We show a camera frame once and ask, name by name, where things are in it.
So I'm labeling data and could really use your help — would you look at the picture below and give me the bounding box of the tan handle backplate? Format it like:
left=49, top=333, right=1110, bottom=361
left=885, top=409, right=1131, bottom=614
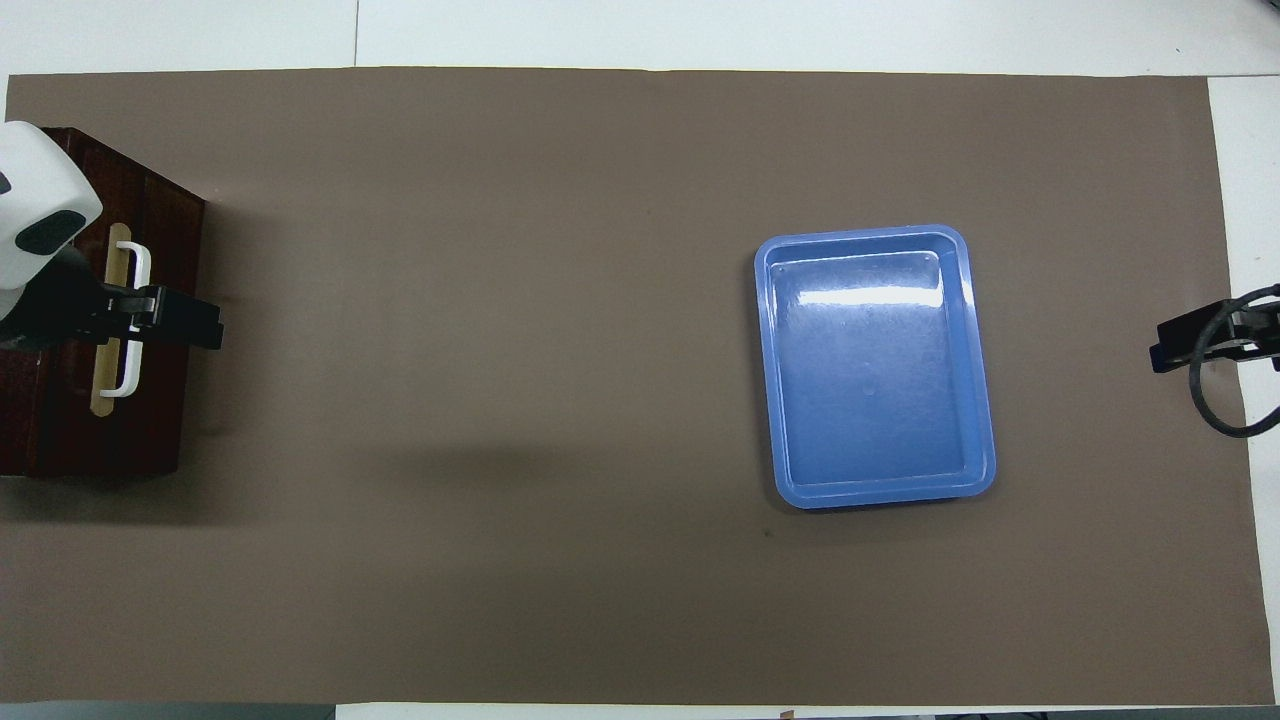
left=90, top=222, right=131, bottom=419

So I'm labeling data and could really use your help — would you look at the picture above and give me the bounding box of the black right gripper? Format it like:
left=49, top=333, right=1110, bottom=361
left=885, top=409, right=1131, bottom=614
left=1150, top=295, right=1280, bottom=374

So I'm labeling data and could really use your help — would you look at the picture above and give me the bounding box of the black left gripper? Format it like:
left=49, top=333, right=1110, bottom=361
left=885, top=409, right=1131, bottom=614
left=0, top=245, right=226, bottom=353

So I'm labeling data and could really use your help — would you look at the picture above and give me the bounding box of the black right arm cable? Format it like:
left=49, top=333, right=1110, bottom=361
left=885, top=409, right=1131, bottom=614
left=1189, top=284, right=1280, bottom=439

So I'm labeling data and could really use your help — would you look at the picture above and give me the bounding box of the white drawer handle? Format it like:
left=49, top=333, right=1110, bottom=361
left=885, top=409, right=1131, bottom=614
left=98, top=241, right=153, bottom=399

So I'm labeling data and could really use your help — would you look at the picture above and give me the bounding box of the blue plastic tray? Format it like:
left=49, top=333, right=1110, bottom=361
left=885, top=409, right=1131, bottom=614
left=753, top=224, right=998, bottom=511

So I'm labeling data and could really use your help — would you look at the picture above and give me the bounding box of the brown table mat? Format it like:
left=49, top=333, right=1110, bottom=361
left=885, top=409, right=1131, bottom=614
left=0, top=65, right=1276, bottom=706

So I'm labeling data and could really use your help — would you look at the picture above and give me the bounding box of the dark wooden cabinet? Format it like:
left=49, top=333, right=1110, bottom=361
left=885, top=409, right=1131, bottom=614
left=0, top=125, right=208, bottom=481

